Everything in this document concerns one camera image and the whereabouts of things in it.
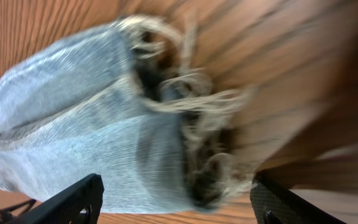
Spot light blue denim jeans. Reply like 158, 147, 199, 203
0, 15, 253, 214

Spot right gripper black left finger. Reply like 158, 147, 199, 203
10, 174, 104, 224

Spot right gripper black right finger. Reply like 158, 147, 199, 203
250, 177, 345, 224

